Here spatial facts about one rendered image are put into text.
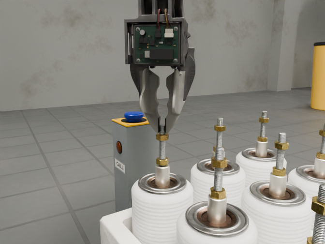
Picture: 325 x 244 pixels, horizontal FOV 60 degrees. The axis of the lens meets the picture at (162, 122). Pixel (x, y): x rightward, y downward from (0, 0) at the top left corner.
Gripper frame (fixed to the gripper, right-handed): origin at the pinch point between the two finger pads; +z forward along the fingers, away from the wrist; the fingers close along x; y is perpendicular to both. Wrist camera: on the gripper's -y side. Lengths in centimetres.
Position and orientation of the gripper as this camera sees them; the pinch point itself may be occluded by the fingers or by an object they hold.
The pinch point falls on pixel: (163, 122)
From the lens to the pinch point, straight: 42.0
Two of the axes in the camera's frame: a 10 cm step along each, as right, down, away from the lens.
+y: -1.5, 2.1, -9.6
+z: 0.0, 9.8, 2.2
